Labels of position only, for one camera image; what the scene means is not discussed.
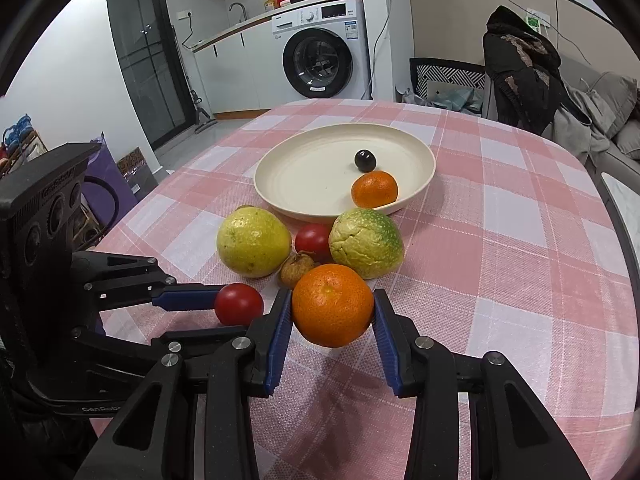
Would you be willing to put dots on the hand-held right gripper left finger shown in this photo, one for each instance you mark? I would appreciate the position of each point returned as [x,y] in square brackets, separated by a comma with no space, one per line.
[277,345]

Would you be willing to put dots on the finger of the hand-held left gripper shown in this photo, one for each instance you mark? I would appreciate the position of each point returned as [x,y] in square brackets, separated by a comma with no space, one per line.
[185,298]
[200,341]

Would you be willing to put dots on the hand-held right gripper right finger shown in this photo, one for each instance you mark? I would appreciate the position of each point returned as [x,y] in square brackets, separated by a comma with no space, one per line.
[387,345]

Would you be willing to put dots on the red tomato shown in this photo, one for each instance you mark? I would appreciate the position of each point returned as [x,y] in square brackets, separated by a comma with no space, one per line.
[312,241]
[239,304]

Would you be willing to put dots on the large orange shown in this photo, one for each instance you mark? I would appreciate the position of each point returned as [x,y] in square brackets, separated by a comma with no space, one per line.
[332,305]

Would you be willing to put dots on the brown wrinkled fruit with stem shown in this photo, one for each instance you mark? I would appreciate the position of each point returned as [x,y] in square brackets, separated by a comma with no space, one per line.
[295,272]

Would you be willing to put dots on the smooth yellow-green guava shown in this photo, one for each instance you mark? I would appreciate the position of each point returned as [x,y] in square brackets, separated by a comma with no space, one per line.
[252,242]

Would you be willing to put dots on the wrinkled green guava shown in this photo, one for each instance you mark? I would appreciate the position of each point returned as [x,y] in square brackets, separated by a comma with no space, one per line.
[366,242]

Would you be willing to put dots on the cream round plate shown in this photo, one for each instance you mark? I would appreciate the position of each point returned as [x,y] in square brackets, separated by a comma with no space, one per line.
[310,175]

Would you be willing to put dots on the purple bag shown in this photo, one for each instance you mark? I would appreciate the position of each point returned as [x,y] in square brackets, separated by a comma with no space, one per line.
[102,195]

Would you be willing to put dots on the blue shoes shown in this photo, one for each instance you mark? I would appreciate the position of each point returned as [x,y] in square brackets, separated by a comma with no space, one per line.
[17,130]

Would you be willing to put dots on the brown patterned box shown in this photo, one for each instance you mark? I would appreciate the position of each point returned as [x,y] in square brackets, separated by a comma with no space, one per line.
[135,167]

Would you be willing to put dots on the pink checked tablecloth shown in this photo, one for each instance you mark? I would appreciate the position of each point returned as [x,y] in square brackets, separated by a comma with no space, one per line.
[500,260]

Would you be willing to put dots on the small orange tangerine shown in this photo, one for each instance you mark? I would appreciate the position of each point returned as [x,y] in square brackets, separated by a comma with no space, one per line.
[374,189]

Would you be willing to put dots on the dark purple plum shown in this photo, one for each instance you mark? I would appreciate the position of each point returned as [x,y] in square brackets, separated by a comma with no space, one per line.
[365,160]

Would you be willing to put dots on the stick vacuum cleaner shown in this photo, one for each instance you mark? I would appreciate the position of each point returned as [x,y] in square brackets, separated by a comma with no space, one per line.
[202,112]

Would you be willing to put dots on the dark glass door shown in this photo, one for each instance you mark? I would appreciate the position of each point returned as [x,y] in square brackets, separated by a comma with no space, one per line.
[145,60]

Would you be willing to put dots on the white counter cabinet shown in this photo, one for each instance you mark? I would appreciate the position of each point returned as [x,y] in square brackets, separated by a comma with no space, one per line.
[225,75]

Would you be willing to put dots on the teal cloth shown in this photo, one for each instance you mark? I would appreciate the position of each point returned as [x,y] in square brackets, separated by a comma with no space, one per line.
[460,101]

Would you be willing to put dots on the black white patterned basket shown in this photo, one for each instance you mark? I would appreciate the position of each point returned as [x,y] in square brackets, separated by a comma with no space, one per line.
[450,76]

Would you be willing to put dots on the white washing machine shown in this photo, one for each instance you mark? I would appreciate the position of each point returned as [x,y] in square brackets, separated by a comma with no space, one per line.
[325,55]

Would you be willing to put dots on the chrome faucet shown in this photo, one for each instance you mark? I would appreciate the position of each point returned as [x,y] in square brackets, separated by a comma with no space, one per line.
[237,7]

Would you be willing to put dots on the grey sofa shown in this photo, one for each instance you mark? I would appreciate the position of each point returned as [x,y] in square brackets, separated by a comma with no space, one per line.
[622,160]

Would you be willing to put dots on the black jacket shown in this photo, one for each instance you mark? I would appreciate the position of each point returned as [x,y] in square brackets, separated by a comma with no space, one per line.
[522,70]

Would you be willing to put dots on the grey cushion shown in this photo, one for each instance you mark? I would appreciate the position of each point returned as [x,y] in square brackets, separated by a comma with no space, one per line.
[612,100]

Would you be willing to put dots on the wall socket with green sticker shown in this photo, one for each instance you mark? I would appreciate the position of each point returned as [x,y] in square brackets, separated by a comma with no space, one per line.
[535,20]

